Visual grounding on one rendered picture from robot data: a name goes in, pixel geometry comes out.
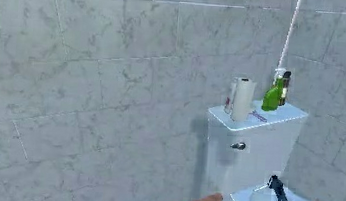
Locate green spray bottle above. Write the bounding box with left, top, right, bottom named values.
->
left=261, top=66, right=288, bottom=113

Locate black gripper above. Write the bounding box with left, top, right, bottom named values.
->
left=266, top=173, right=294, bottom=201

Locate dark brown bottle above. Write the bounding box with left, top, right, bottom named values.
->
left=278, top=70, right=293, bottom=108

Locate grey flush lever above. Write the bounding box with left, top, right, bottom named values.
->
left=229, top=141, right=248, bottom=151

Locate white spray can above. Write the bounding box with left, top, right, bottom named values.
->
left=222, top=79, right=238, bottom=115

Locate white toilet paper roll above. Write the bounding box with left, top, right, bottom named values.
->
left=230, top=76, right=258, bottom=123

